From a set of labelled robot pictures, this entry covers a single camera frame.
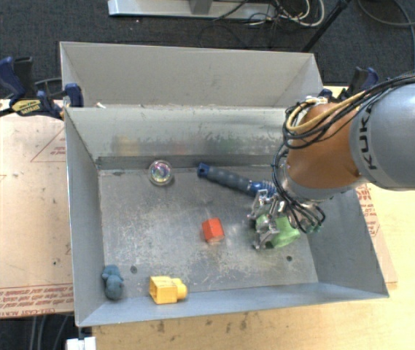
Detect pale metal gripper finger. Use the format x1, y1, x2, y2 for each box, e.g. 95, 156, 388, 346
247, 209, 279, 232
252, 227, 282, 251

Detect light green block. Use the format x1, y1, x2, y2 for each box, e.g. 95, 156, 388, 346
255, 213, 302, 249

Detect red-orange block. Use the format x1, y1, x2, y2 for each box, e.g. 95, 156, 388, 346
201, 217, 226, 244

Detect grey metal bin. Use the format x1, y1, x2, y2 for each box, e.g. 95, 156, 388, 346
59, 41, 390, 328

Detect clear glass ball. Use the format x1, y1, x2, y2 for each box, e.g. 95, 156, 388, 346
147, 159, 175, 187

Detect yellow toy block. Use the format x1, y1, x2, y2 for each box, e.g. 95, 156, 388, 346
149, 275, 189, 305

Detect blue-grey toy animal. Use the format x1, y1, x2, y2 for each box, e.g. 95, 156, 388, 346
101, 264, 125, 301

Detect brown cardboard board, red print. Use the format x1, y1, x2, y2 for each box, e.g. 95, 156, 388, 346
0, 98, 400, 320

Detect blue and grey tool handle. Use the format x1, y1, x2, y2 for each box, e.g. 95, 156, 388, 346
196, 162, 277, 198

